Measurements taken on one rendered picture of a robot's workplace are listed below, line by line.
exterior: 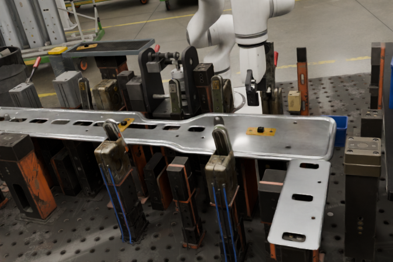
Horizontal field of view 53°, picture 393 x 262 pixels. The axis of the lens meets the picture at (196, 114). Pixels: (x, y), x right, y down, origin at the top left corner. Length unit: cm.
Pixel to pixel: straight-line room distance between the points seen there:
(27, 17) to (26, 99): 392
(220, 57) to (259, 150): 75
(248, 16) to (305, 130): 37
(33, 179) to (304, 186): 92
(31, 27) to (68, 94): 412
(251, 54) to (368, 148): 35
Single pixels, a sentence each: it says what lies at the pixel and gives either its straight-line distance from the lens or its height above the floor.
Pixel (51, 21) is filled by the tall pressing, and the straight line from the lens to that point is 558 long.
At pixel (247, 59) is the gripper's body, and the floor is 124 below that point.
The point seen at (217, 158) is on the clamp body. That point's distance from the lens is 100.
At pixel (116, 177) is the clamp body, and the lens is 119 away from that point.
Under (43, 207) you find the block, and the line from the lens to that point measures 154.
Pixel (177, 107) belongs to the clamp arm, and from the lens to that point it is 137.
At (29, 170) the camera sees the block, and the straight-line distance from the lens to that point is 147.
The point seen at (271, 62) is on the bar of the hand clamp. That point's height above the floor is 116.
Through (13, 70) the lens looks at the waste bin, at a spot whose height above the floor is 56.
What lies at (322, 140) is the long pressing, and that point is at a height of 100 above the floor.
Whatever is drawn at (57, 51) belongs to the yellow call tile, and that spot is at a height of 116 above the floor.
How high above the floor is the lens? 160
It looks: 27 degrees down
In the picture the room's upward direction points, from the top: 10 degrees counter-clockwise
